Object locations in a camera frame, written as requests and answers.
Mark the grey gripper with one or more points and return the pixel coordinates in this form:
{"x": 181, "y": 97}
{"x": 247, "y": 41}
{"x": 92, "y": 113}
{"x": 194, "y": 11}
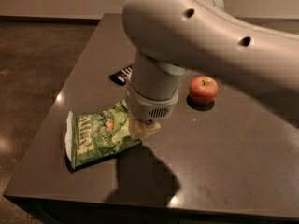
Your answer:
{"x": 151, "y": 107}

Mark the green jalapeno chip bag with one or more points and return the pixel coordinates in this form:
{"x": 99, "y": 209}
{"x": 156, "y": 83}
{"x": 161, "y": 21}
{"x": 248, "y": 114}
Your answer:
{"x": 94, "y": 137}

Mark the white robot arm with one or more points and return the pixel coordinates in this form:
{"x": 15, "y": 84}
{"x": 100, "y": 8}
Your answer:
{"x": 172, "y": 37}

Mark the black candy bar wrapper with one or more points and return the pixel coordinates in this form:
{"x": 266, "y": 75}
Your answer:
{"x": 122, "y": 76}

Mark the red apple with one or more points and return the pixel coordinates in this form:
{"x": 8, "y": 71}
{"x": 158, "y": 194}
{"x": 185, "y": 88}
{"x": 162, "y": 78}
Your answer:
{"x": 203, "y": 90}

